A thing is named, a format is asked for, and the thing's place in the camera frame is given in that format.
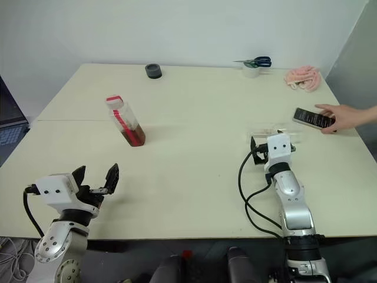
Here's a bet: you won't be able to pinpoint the black smartphone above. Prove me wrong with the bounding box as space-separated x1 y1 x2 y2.
292 107 337 130

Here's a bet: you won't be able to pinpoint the pink cloth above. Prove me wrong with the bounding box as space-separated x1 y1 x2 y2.
283 64 322 93

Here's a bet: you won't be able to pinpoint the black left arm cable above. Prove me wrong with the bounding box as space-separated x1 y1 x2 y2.
22 185 45 238

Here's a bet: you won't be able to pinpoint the white floor cables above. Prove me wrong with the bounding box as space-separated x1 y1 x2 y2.
0 235 37 281

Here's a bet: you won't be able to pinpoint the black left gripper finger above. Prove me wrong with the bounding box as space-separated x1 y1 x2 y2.
72 165 87 191
101 163 120 196

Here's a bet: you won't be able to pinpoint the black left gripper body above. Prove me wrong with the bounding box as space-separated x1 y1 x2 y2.
75 185 107 210

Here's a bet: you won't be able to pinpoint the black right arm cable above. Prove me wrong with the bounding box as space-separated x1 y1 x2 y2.
237 149 284 238

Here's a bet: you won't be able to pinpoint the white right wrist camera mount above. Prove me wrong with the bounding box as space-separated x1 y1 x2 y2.
264 134 296 172

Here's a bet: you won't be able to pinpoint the dark grey laptop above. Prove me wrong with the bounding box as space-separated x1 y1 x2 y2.
0 74 31 166

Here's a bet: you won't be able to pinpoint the white tape roll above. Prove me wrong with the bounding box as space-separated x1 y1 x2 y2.
242 62 261 79

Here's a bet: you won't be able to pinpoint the dark rounded shape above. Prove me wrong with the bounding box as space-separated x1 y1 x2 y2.
226 246 260 283
152 254 187 283

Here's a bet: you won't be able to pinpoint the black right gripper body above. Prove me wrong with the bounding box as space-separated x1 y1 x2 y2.
252 143 269 166

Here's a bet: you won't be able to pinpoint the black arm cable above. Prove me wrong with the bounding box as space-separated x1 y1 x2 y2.
237 149 284 238
22 185 45 238

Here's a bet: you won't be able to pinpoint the plastic bottle with red liquid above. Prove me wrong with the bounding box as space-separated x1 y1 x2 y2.
108 101 147 147

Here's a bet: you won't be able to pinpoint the blue handled scissors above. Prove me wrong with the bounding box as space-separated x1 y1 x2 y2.
232 55 272 69

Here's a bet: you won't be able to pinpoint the red and white bottle cap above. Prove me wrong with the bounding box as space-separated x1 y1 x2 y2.
104 95 124 110

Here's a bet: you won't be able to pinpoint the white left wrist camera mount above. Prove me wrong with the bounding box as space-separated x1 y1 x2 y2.
34 173 79 213

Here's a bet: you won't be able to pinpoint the clear wine glass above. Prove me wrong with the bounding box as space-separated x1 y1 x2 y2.
246 123 306 146

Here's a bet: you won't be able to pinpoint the person's bare hand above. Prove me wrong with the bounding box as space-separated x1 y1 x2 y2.
315 103 363 135

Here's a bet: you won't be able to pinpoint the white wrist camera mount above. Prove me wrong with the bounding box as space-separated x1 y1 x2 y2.
34 173 79 213
264 134 296 172

